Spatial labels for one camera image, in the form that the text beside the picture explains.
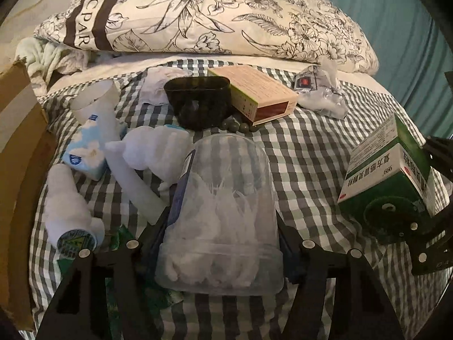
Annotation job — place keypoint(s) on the white plush toy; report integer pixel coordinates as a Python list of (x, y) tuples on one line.
[(162, 150)]

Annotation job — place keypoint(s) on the floral quilt pillow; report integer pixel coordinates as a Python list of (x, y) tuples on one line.
[(297, 30)]

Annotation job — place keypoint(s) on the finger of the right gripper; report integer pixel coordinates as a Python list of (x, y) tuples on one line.
[(431, 243), (393, 219)]

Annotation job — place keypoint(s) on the checkered bed sheet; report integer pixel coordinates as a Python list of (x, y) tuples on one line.
[(308, 156)]

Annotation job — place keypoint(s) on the clear tape roll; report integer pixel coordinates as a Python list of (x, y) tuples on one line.
[(86, 102)]

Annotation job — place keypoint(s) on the blue tissue pack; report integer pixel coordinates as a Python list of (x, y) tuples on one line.
[(84, 153)]

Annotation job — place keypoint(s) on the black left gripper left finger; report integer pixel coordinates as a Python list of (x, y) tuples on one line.
[(106, 283)]

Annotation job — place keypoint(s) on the green snack bag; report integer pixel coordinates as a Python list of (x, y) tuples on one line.
[(120, 254)]

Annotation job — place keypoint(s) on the cardboard box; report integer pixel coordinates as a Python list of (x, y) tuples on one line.
[(27, 148)]

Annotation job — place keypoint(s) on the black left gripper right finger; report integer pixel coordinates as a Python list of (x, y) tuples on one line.
[(344, 282)]

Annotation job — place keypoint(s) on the teal curtain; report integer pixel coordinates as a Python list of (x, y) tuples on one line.
[(414, 58)]

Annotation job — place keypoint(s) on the mint green towel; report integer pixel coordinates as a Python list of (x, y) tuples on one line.
[(42, 58)]

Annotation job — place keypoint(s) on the dark oval container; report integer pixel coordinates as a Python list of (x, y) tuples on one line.
[(200, 102)]

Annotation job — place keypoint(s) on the clear plastic bag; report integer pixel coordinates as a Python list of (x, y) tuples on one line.
[(319, 90)]

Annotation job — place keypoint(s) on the green white medicine box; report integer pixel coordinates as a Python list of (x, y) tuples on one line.
[(388, 172)]

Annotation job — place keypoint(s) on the tan brown carton box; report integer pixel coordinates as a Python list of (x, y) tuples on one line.
[(256, 95)]

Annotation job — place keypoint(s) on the white bottle green cap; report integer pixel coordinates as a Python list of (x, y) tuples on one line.
[(68, 221)]

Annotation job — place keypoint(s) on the clear plastic jar cotton swabs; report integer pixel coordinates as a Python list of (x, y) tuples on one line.
[(221, 237)]

